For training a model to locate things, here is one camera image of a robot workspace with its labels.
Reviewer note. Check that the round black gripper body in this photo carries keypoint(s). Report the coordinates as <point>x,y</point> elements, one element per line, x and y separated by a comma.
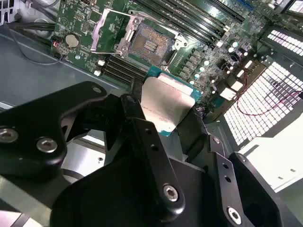
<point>106,201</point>

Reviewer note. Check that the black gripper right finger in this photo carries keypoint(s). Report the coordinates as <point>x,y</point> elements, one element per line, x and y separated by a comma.
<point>251,189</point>

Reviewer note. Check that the silver green CPU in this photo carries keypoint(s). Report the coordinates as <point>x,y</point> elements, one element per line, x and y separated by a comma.
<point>165,101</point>

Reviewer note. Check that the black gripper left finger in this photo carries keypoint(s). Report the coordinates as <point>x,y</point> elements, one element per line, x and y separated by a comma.
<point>35,123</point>

